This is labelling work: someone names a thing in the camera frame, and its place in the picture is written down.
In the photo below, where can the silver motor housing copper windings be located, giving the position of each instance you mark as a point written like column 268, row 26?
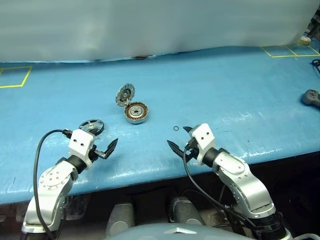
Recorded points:
column 130, row 110

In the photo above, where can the pale tape roll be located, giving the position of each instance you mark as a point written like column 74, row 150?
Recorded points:
column 305, row 42

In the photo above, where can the grey remote controller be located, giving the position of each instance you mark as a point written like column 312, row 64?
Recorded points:
column 311, row 96

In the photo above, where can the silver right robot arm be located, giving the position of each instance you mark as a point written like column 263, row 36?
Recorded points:
column 240, row 175

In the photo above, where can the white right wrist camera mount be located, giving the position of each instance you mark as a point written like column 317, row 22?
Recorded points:
column 203, row 136

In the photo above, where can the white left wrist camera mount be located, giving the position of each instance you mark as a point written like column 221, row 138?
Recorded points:
column 80, row 140

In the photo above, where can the dark background clutter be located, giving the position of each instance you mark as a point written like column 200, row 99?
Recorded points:
column 315, row 25

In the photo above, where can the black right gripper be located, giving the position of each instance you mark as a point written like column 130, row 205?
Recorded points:
column 192, row 150

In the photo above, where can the blue table cover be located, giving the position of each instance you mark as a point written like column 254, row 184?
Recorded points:
column 225, row 100

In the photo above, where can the grey rounded robot leg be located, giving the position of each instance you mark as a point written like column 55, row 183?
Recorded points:
column 185, row 210
column 120, row 217

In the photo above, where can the white foam backdrop sheet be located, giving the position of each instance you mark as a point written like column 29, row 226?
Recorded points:
column 150, row 25

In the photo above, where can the small metal washer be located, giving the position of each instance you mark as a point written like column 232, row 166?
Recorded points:
column 173, row 128

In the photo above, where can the silver notched motor end cap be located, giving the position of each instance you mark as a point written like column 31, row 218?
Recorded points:
column 125, row 93

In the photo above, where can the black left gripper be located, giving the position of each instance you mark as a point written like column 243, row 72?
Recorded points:
column 93, row 153

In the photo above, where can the grey robot torso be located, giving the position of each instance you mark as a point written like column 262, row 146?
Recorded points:
column 150, row 233

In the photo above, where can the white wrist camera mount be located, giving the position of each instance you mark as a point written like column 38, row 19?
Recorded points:
column 80, row 140
column 203, row 136

